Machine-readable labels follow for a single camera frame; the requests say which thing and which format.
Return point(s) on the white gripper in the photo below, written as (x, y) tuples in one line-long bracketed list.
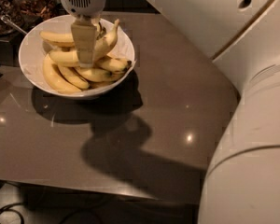
[(82, 0)]

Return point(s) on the large yellow banana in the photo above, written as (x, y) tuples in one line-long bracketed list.
[(102, 47)]

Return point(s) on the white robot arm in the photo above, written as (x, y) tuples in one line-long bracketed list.
[(242, 37)]

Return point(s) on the yellow banana at back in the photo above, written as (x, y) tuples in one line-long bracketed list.
[(56, 39)]

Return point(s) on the yellow banana right with dark tip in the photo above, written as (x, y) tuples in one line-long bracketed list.
[(114, 65)]

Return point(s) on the yellow banana lower middle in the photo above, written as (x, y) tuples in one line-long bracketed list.
[(98, 74)]

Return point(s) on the yellow banana at bottom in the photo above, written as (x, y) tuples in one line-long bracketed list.
[(96, 85)]

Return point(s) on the yellow banana far left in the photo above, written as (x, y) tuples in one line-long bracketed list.
[(54, 78)]

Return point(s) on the white bowl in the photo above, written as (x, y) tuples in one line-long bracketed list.
[(34, 49)]

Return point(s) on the glass jar of snacks right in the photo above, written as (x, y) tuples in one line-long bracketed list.
[(43, 9)]

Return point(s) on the metal spoon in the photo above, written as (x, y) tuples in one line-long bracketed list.
[(8, 21)]

